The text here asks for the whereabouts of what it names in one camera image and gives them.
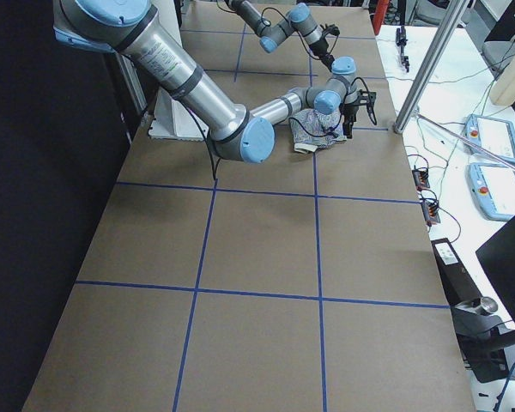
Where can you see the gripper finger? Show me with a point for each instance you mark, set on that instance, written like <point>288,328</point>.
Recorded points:
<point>327,60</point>
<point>348,126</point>

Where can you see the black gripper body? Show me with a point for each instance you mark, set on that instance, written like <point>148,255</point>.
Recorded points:
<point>348,111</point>
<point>321,48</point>

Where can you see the navy white striped polo shirt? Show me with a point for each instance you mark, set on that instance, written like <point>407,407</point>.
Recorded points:
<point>312,130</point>

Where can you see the red cylinder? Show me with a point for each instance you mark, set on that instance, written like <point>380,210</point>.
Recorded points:
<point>379,15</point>

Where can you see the black tripod stick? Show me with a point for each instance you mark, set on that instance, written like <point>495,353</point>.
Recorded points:
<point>401,36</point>

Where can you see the far blue teach pendant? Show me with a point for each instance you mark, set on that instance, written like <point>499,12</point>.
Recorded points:
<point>493,134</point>

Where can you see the blue teach pendant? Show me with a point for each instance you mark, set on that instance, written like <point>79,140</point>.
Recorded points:
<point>493,134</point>
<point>493,190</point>

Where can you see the near blue teach pendant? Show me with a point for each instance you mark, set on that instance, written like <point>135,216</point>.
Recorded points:
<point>493,190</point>

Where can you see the black power box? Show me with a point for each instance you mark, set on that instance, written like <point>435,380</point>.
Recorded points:
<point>456,280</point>

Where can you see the black monitor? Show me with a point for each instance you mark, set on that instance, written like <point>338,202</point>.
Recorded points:
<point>497,259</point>

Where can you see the aluminium frame post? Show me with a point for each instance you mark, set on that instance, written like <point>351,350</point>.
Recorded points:
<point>443,34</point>

